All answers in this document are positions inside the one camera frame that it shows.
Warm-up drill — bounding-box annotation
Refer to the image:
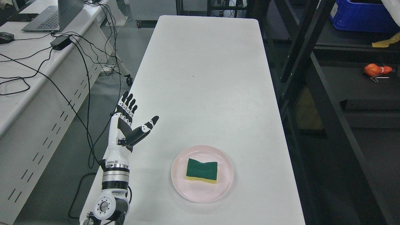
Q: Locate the orange toy on shelf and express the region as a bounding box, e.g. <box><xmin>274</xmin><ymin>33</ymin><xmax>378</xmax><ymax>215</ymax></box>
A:
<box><xmin>364</xmin><ymin>63</ymin><xmax>393</xmax><ymax>77</ymax></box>

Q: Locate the black phone on desk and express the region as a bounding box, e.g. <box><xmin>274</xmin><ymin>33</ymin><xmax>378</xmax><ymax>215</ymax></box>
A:
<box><xmin>7</xmin><ymin>13</ymin><xmax>39</xmax><ymax>22</ymax></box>

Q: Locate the yellow tape piece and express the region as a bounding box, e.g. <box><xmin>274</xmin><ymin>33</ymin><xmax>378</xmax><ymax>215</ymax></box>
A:
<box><xmin>372</xmin><ymin>32</ymin><xmax>400</xmax><ymax>48</ymax></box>

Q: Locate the blue plastic bin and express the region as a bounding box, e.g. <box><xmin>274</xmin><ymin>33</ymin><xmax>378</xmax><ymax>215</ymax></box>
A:
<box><xmin>329</xmin><ymin>0</ymin><xmax>399</xmax><ymax>33</ymax></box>

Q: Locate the green yellow sponge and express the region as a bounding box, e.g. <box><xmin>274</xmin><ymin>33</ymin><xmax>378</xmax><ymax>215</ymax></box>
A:
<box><xmin>186</xmin><ymin>158</ymin><xmax>218</xmax><ymax>184</ymax></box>

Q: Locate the grey laptop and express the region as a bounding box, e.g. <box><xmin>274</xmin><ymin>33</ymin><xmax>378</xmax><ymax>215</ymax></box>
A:
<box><xmin>21</xmin><ymin>0</ymin><xmax>84</xmax><ymax>32</ymax></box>

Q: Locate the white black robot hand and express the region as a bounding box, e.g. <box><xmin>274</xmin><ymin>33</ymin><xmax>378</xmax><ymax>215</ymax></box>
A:
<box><xmin>105</xmin><ymin>91</ymin><xmax>159</xmax><ymax>169</ymax></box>

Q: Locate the pink round plate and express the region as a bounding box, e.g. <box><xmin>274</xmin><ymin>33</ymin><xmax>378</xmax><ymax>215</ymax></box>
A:
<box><xmin>171</xmin><ymin>145</ymin><xmax>234</xmax><ymax>203</ymax></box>

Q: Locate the black cable on desk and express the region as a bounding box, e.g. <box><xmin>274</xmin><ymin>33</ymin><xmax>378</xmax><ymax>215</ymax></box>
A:
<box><xmin>0</xmin><ymin>0</ymin><xmax>132</xmax><ymax>219</ymax></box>

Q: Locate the black power adapter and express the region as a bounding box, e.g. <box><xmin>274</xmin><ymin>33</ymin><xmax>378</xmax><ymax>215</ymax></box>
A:
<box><xmin>50</xmin><ymin>35</ymin><xmax>72</xmax><ymax>51</ymax></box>

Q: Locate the dark metal shelf rack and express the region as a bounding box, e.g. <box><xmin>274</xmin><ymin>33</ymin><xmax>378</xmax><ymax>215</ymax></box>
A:
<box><xmin>246</xmin><ymin>0</ymin><xmax>399</xmax><ymax>225</ymax></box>

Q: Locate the white side desk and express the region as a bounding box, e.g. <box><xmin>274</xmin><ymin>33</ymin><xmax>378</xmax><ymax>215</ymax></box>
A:
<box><xmin>0</xmin><ymin>4</ymin><xmax>114</xmax><ymax>225</ymax></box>

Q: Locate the black computer mouse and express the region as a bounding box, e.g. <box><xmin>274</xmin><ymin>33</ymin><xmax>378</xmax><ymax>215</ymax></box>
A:
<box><xmin>0</xmin><ymin>32</ymin><xmax>14</xmax><ymax>44</ymax></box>

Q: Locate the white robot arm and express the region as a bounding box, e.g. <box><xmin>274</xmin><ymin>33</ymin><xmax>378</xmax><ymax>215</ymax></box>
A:
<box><xmin>81</xmin><ymin>159</ymin><xmax>130</xmax><ymax>225</ymax></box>

